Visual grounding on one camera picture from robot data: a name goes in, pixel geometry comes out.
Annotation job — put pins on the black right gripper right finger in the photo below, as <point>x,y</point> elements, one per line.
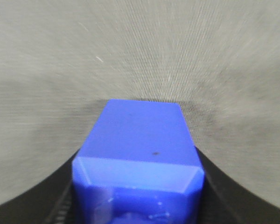
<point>224,201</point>

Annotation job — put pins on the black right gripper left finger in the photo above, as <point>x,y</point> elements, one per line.
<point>39,204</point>

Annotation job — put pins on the blue plastic block part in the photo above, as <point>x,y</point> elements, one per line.
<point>138,165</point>

